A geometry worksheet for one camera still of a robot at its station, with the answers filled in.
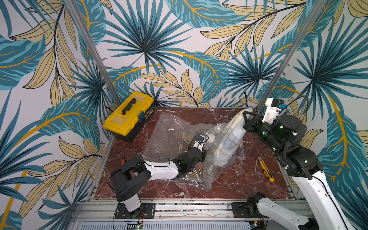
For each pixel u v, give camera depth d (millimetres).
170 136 1001
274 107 479
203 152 736
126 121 879
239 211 732
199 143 692
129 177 474
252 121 492
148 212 728
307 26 748
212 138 830
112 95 1097
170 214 728
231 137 616
